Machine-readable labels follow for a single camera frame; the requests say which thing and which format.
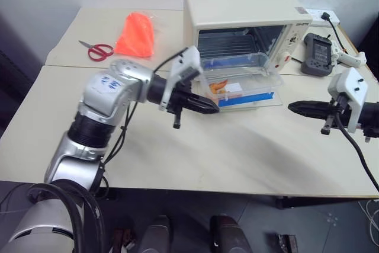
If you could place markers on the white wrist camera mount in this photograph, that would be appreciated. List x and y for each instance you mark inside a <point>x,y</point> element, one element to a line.
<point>185,63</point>
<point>353,90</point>

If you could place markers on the orange item in plastic bag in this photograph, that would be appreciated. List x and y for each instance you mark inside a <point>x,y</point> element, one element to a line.
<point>136,36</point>

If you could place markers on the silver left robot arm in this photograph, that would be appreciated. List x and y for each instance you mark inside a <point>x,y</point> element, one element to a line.
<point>118,87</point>

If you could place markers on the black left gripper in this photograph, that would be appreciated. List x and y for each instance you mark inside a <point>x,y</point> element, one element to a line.
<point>180,102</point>

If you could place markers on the cream toaster oven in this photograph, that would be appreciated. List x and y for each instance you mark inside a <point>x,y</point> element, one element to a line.
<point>237,7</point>

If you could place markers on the orange food pieces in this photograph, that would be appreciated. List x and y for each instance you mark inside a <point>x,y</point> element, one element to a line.
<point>217,86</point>

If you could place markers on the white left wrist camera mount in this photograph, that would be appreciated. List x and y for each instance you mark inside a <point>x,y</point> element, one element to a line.
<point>185,63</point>

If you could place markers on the white handheld tool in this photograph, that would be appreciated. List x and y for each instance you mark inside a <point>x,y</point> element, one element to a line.
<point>350,59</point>

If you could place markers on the dark rounded shape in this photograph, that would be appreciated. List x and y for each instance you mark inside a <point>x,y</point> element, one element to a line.
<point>229,235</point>
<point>157,235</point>

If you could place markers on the glass oven door blue tape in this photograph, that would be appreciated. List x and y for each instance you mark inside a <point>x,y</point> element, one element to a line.
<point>266,103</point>

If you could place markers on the black handheld device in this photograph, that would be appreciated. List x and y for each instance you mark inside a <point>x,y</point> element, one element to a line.
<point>318,54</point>

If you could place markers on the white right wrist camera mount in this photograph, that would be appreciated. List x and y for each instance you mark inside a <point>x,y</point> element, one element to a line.
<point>353,90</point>

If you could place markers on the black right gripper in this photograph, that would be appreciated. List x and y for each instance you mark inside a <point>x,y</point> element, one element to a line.
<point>340,110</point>

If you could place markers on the black table frame bar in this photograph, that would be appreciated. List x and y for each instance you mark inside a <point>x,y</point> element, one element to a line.
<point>325,202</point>

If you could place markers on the clear plastic food container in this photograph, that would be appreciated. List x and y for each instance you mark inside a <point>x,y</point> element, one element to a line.
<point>254,79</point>

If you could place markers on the silver robot torso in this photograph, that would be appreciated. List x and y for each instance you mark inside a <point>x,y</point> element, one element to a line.
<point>32,226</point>

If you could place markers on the white power strip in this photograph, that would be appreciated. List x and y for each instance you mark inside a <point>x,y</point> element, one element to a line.
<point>315,16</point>

